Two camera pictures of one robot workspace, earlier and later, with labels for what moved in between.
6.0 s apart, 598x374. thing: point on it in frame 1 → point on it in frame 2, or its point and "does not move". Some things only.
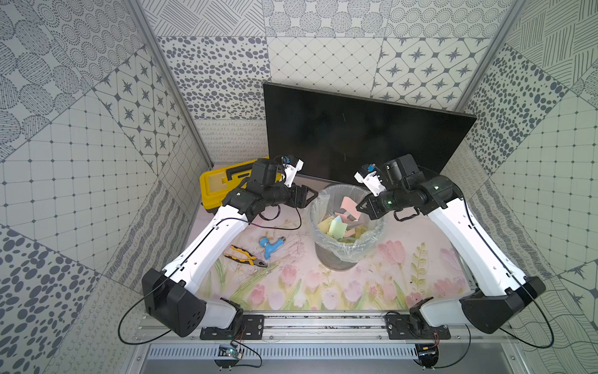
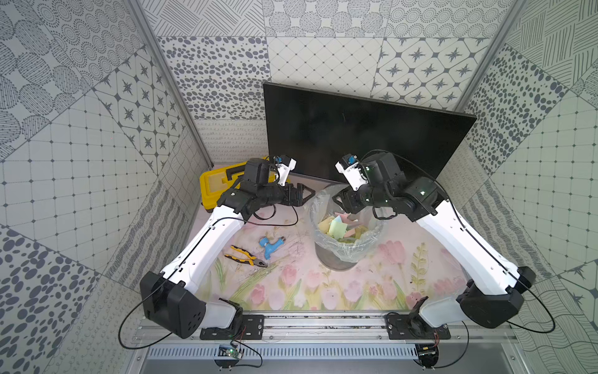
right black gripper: (372, 211) → (352, 204)
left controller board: (228, 356) does not move
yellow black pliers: (252, 259) does not move
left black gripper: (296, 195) does not move
